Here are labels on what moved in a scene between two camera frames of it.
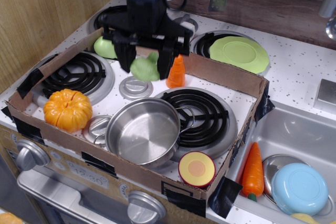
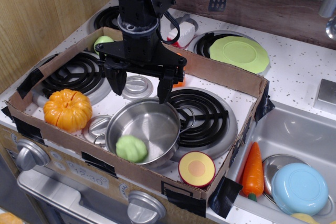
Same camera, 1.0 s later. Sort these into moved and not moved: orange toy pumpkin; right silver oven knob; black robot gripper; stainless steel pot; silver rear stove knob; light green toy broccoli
Moved: light green toy broccoli; black robot gripper
Not moved: stainless steel pot; silver rear stove knob; right silver oven knob; orange toy pumpkin
